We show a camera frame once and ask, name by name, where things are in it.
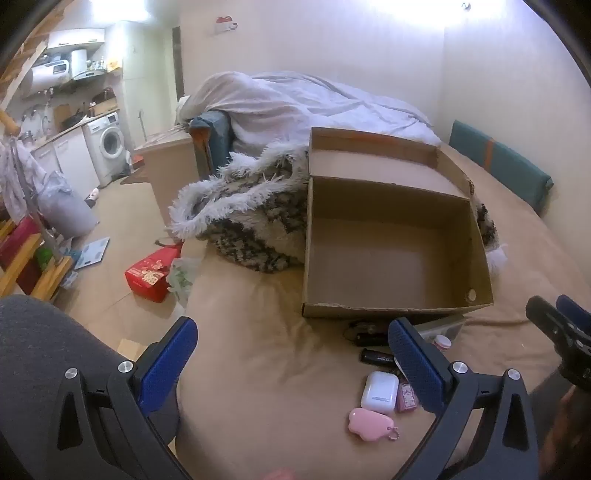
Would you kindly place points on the small pink perfume bottle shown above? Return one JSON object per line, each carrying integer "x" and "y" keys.
{"x": 407, "y": 399}

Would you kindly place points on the person's right forearm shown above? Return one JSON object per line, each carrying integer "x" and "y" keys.
{"x": 570, "y": 434}

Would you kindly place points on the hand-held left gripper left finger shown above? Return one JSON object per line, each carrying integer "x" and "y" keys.
{"x": 171, "y": 360}

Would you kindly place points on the small cardboard piece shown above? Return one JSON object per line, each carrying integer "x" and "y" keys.
{"x": 131, "y": 350}

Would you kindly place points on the white kitchen counter cabinet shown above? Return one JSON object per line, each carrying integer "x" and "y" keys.
{"x": 69, "y": 161}

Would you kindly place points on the yellow wooden shelf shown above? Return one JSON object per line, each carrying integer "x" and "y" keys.
{"x": 51, "y": 277}

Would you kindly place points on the blue bathroom scale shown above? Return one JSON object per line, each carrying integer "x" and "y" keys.
{"x": 92, "y": 253}

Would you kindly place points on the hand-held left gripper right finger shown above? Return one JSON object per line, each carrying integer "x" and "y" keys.
{"x": 418, "y": 364}

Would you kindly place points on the wooden bedside cabinet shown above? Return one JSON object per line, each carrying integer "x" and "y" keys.
{"x": 171, "y": 175}

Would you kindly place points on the clear plastic bag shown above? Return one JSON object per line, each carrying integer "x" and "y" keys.
{"x": 182, "y": 277}

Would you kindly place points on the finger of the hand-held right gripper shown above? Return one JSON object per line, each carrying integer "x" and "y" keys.
{"x": 575, "y": 310}
{"x": 549, "y": 318}

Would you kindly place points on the white duvet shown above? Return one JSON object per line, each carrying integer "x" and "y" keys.
{"x": 300, "y": 106}

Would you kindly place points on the grey trash bag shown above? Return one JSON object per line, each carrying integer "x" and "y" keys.
{"x": 64, "y": 212}

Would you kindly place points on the white earbuds case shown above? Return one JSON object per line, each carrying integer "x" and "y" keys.
{"x": 379, "y": 392}

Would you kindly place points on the white water heater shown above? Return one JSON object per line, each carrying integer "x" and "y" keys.
{"x": 32, "y": 81}

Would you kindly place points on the white kitchen appliance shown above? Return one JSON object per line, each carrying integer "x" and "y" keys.
{"x": 57, "y": 68}

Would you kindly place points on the black rounded object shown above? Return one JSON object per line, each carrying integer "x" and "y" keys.
{"x": 371, "y": 337}

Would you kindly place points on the black tube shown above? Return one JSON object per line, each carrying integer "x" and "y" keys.
{"x": 376, "y": 357}

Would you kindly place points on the cardboard box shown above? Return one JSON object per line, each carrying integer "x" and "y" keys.
{"x": 392, "y": 258}

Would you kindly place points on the small white bottle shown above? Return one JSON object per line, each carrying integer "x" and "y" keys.
{"x": 92, "y": 197}

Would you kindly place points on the brown doormat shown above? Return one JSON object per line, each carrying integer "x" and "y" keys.
{"x": 134, "y": 177}

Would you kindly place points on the small white jar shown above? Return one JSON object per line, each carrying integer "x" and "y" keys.
{"x": 442, "y": 342}

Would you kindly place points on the white wall cabinet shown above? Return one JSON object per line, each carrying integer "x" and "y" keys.
{"x": 76, "y": 38}

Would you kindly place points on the hanging pale cloth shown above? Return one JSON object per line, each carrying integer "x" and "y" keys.
{"x": 18, "y": 180}

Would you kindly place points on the red white wall decoration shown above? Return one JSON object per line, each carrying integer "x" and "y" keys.
{"x": 226, "y": 24}

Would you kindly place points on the white washing machine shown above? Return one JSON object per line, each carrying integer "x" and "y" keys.
{"x": 104, "y": 143}

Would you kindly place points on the fluffy leopard print blanket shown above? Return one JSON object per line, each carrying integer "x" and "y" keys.
{"x": 249, "y": 217}

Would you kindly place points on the red gift box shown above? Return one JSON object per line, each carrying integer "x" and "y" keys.
{"x": 147, "y": 277}

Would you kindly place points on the teal headboard cushion orange stripe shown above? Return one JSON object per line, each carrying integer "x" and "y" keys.
{"x": 512, "y": 170}

